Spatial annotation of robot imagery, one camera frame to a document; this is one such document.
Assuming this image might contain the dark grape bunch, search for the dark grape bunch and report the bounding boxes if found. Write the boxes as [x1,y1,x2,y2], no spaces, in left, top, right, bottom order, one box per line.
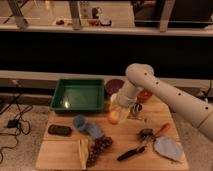
[86,136,113,167]

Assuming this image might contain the orange yellow apple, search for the orange yellow apple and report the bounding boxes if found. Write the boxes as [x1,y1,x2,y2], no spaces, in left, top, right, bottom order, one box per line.
[107,110,119,124]

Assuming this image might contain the blue crumpled cloth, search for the blue crumpled cloth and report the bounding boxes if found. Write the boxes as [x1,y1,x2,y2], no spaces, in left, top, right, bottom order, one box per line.
[73,115,104,140]

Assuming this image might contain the black floor cables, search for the black floor cables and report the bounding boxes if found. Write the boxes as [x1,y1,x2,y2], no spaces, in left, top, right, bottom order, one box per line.
[0,85,34,164]

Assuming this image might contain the green plastic tray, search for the green plastic tray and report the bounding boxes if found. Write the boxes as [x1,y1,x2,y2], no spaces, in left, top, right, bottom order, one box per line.
[50,78,104,113]

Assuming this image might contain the purple bowl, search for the purple bowl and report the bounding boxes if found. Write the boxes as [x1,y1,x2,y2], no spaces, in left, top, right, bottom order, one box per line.
[105,79,124,97]

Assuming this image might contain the orange handled tool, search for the orange handled tool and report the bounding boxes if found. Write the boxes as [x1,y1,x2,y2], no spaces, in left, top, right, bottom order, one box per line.
[138,123,171,141]

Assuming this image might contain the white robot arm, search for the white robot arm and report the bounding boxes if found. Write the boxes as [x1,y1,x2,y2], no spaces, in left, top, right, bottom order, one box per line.
[115,63,213,141]

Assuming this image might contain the red brown bowl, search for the red brown bowl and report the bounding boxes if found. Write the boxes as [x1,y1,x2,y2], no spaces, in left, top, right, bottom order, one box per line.
[137,89,152,103]

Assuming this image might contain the blue grey cloth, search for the blue grey cloth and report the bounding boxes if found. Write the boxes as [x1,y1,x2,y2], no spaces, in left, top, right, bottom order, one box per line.
[154,136,183,161]

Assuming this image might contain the black handled knife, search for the black handled knife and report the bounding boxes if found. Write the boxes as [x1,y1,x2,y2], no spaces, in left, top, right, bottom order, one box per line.
[117,146,146,161]

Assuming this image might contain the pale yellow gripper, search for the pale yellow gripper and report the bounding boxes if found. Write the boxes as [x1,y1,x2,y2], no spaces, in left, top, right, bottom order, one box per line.
[109,94,130,123]

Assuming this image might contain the wooden board table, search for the wooden board table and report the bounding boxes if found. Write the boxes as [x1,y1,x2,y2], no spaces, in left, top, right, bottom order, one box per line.
[36,96,189,171]

